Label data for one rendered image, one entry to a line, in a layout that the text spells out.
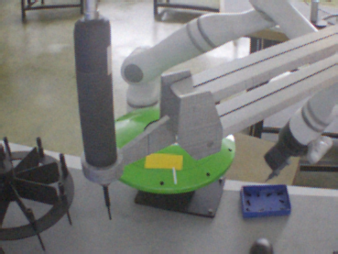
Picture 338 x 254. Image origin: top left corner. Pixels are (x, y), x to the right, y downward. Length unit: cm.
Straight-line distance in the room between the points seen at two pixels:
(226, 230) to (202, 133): 52
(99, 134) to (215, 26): 61
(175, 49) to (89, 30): 66
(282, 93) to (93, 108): 25
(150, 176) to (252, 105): 39
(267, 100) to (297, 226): 54
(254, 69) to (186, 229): 56
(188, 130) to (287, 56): 16
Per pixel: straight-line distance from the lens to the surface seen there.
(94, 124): 42
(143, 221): 98
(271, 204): 104
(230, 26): 98
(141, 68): 108
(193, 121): 45
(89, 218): 100
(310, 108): 78
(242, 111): 51
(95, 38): 38
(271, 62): 50
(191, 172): 87
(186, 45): 101
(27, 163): 105
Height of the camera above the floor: 164
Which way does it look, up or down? 35 degrees down
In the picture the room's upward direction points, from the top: 1 degrees clockwise
